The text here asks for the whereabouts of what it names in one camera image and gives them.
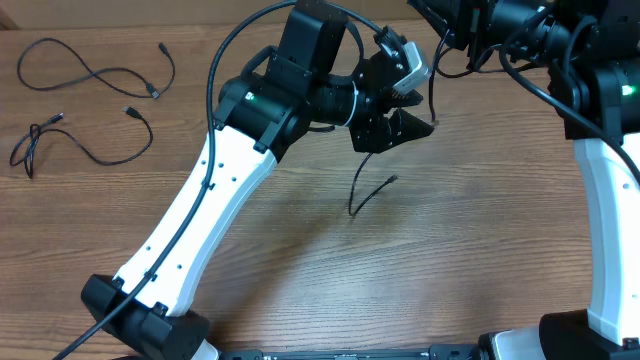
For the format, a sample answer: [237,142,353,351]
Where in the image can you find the black cable with barrel plug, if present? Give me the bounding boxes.
[347,29,451,219]

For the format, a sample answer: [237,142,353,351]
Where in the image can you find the black short usb cable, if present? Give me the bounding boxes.
[16,37,177,100]

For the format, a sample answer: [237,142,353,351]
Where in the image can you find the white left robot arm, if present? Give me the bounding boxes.
[81,42,433,359]

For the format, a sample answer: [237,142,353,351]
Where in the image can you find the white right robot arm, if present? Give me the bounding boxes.
[414,0,639,359]

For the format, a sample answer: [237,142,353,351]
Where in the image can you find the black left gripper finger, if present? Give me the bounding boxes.
[372,109,435,150]
[384,90,424,113]

